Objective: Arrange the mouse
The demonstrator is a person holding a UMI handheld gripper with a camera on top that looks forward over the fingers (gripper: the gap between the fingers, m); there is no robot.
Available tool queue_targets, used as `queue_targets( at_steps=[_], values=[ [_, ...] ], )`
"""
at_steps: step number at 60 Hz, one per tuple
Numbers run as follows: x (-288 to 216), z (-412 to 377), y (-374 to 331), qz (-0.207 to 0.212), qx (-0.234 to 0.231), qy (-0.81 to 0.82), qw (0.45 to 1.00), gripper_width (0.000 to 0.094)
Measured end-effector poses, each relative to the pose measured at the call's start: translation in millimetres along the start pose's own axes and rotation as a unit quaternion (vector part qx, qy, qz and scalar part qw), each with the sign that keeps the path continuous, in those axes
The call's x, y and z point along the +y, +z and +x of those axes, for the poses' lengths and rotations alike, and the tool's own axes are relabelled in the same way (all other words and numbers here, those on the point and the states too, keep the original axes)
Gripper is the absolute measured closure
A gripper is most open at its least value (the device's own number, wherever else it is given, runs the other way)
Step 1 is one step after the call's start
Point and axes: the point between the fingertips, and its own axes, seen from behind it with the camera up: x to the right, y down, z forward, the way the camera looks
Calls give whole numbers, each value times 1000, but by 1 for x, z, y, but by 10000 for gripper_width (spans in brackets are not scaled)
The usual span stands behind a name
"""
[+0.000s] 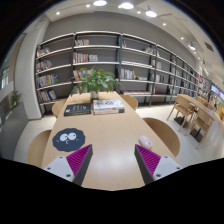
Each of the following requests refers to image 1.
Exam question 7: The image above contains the wooden side table right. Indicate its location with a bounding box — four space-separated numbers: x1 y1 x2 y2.
177 94 214 121

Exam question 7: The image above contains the wooden chair far left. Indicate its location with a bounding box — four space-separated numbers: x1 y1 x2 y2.
52 100 65 116

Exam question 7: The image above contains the dark cartoon face mouse pad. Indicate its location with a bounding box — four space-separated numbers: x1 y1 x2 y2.
52 128 85 152

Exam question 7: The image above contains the wooden chair beside side table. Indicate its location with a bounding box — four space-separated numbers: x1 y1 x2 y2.
172 94 195 129

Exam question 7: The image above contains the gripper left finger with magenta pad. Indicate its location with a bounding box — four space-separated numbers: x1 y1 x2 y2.
44 145 93 186

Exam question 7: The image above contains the green potted plant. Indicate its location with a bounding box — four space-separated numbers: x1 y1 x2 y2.
71 67 121 100

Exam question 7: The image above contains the wooden chair near left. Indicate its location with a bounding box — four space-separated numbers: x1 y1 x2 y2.
27 130 51 168

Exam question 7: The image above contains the white computer mouse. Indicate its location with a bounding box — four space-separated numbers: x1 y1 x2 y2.
139 136 152 150

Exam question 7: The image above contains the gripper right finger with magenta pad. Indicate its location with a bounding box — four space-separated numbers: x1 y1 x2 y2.
134 145 182 184

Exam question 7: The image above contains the wooden chair far right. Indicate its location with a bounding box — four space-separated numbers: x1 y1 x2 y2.
121 94 138 110

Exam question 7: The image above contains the small plant by window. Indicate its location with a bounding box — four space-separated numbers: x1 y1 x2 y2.
10 91 22 108

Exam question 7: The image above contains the wooden chair front right table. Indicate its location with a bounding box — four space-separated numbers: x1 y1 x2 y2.
188 109 215 144

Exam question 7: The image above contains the wooden chair near right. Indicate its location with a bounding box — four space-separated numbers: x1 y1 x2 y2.
143 118 180 158

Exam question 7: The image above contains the black book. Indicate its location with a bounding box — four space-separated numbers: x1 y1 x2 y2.
64 103 91 116

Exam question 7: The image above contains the white and red book stack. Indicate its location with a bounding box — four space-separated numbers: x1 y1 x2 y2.
93 99 125 115

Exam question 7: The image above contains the large grey bookshelf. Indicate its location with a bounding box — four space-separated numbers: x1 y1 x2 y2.
34 31 199 114

